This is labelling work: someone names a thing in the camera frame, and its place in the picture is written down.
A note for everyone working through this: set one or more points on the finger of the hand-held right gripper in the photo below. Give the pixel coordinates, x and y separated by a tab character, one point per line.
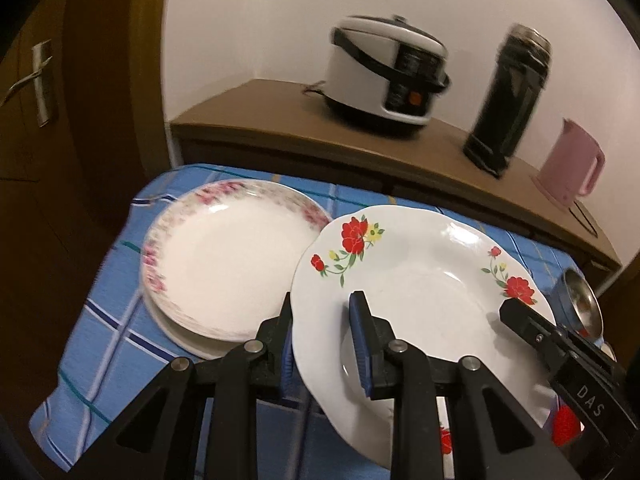
527	324

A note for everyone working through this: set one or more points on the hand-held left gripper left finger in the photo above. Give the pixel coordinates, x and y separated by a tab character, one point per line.
288	366

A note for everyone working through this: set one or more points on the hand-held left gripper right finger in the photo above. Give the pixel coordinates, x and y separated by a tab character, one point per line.
359	341

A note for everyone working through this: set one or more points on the red flower white plate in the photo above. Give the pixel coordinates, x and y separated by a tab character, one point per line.
430	280

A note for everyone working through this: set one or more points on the pink floral rim plate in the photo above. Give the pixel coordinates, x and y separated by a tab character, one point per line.
225	260

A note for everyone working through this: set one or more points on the plain white plate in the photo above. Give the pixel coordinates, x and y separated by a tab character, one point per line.
192	344

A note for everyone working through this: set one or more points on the pink electric kettle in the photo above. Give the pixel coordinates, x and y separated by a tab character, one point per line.
567	160

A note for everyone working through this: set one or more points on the blue plaid cloth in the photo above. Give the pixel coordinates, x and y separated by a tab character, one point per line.
100	360

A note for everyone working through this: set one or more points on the black thermos flask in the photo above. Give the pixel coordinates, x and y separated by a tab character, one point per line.
510	100

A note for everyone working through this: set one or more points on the wooden cabinet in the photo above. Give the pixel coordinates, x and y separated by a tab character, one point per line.
280	110

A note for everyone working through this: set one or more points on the white black rice cooker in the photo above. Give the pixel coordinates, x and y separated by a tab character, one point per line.
370	75

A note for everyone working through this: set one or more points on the wooden door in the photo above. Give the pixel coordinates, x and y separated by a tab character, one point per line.
80	170

